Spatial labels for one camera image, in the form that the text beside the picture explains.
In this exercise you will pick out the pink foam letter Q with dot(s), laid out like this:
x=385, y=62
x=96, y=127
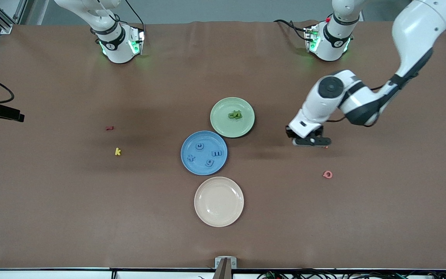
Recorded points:
x=325, y=174

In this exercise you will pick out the brown table cover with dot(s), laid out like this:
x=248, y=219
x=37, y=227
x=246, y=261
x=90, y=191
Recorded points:
x=52, y=213

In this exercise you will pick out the grey aluminium frame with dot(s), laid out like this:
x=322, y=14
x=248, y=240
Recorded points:
x=2, y=25

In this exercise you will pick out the beige plate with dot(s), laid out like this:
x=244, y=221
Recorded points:
x=219, y=201

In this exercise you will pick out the blue foam letter m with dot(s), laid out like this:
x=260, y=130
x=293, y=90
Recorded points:
x=216, y=153

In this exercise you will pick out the blue foam letter g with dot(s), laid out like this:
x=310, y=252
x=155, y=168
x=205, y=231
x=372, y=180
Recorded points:
x=207, y=164

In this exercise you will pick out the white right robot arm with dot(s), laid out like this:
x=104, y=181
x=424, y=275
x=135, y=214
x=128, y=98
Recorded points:
x=116, y=46

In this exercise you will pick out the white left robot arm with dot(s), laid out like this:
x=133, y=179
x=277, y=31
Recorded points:
x=412, y=27

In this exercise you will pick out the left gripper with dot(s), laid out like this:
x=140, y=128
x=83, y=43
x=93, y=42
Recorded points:
x=289, y=133

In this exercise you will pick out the yellow foam letter k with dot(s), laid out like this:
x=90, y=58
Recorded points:
x=117, y=151

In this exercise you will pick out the green plate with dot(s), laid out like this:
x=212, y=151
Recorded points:
x=242, y=126

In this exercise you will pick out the blue foam letter x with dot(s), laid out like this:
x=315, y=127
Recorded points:
x=191, y=157

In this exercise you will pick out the blue foam letter c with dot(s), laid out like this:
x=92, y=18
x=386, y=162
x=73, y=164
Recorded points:
x=197, y=146

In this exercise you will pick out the grey metal camera mount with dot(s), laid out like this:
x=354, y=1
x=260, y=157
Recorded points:
x=225, y=267

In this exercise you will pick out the green foam letter N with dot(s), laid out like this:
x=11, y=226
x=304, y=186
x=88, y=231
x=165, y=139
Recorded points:
x=239, y=112

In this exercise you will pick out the blue plate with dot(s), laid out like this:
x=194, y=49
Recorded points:
x=203, y=168

